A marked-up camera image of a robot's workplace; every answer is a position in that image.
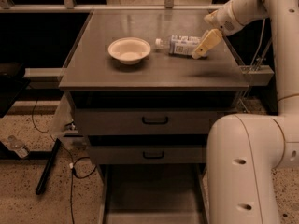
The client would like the black cable on floor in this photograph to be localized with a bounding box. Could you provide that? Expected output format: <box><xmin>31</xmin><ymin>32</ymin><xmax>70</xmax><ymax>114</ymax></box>
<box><xmin>30</xmin><ymin>85</ymin><xmax>98</xmax><ymax>224</ymax></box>

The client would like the grey middle drawer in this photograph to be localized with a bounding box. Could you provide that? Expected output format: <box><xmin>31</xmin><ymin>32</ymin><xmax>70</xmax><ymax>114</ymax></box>
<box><xmin>87</xmin><ymin>134</ymin><xmax>207</xmax><ymax>164</ymax></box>

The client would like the blue labelled plastic bottle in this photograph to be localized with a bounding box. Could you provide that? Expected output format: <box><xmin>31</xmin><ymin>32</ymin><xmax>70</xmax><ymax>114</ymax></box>
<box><xmin>155</xmin><ymin>35</ymin><xmax>207</xmax><ymax>59</ymax></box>

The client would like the white cable at right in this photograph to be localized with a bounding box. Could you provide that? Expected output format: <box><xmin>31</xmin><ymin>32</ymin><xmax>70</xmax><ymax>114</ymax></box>
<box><xmin>249</xmin><ymin>18</ymin><xmax>267</xmax><ymax>70</ymax></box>

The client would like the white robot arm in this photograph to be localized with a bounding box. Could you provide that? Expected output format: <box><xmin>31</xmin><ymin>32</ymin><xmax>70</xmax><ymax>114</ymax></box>
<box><xmin>193</xmin><ymin>0</ymin><xmax>299</xmax><ymax>224</ymax></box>

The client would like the black table leg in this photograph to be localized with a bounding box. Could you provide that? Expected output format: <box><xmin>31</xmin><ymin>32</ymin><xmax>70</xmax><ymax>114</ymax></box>
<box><xmin>36</xmin><ymin>139</ymin><xmax>61</xmax><ymax>195</ymax></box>

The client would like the grey top drawer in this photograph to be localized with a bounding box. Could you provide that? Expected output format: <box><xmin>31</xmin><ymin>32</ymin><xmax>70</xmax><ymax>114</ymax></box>
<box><xmin>71</xmin><ymin>91</ymin><xmax>236</xmax><ymax>135</ymax></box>

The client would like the black table at left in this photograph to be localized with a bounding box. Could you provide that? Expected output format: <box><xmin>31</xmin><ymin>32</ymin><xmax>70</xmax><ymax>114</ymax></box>
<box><xmin>0</xmin><ymin>63</ymin><xmax>30</xmax><ymax>118</ymax></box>

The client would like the grey drawer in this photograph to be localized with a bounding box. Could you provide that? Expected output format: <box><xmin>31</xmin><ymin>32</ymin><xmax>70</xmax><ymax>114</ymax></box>
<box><xmin>71</xmin><ymin>91</ymin><xmax>236</xmax><ymax>135</ymax></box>
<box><xmin>87</xmin><ymin>134</ymin><xmax>207</xmax><ymax>164</ymax></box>
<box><xmin>98</xmin><ymin>164</ymin><xmax>208</xmax><ymax>224</ymax></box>

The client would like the grey drawer cabinet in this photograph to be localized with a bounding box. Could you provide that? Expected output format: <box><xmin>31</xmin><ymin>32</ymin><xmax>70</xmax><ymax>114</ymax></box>
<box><xmin>60</xmin><ymin>10</ymin><xmax>248</xmax><ymax>224</ymax></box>

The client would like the grey bottom drawer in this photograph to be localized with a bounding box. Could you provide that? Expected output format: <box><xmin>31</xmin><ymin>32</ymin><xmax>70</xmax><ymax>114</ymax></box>
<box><xmin>98</xmin><ymin>164</ymin><xmax>208</xmax><ymax>224</ymax></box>

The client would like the white paper bowl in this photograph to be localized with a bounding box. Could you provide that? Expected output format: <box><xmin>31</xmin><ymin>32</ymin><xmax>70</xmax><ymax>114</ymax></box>
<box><xmin>108</xmin><ymin>37</ymin><xmax>151</xmax><ymax>65</ymax></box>

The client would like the clear bottle on floor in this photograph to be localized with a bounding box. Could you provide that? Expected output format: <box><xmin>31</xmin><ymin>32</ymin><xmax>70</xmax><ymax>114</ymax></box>
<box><xmin>8</xmin><ymin>135</ymin><xmax>29</xmax><ymax>159</ymax></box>

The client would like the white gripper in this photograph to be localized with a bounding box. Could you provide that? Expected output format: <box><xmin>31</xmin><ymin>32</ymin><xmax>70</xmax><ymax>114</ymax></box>
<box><xmin>192</xmin><ymin>0</ymin><xmax>244</xmax><ymax>60</ymax></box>

